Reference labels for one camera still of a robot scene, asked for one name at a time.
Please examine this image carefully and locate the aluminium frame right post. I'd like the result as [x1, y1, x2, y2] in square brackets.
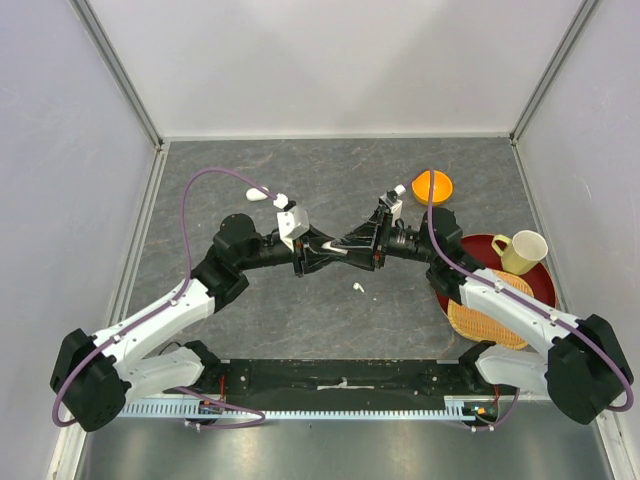
[509, 0, 600, 146]

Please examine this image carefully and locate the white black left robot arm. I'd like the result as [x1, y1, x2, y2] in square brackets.
[50, 208, 352, 432]

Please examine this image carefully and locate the red round plate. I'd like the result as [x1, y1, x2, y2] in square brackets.
[436, 234, 559, 332]

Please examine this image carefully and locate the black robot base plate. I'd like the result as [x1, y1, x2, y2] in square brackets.
[190, 359, 515, 409]

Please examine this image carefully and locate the woven bamboo tray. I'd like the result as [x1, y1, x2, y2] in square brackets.
[443, 298, 528, 350]

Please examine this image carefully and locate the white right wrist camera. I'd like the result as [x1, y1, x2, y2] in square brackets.
[379, 184, 406, 218]

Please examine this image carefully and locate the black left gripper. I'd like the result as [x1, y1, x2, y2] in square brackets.
[238, 224, 346, 278]

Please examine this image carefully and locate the aluminium frame post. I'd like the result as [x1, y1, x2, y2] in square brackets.
[509, 0, 600, 146]
[70, 0, 164, 149]

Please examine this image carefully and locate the aluminium frame left post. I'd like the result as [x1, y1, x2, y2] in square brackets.
[70, 0, 164, 149]

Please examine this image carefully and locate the white oval closed case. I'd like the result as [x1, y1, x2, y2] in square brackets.
[245, 187, 270, 202]

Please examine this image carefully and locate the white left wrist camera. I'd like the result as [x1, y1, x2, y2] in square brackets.
[277, 206, 309, 252]

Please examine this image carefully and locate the cream yellow mug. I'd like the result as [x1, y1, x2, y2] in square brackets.
[491, 230, 549, 275]

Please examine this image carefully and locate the white earbud charging case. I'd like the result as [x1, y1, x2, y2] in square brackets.
[322, 241, 348, 255]

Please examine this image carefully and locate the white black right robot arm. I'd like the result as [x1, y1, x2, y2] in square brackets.
[331, 207, 634, 425]

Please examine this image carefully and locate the light blue cable duct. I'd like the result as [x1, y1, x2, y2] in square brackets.
[118, 395, 477, 421]

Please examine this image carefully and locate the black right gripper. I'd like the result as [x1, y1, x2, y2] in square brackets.
[331, 204, 437, 271]

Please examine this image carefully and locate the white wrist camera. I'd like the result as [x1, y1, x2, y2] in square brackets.
[379, 184, 406, 218]
[277, 206, 309, 252]

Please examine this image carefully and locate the orange plastic bowl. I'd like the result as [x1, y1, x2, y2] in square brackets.
[410, 170, 454, 206]

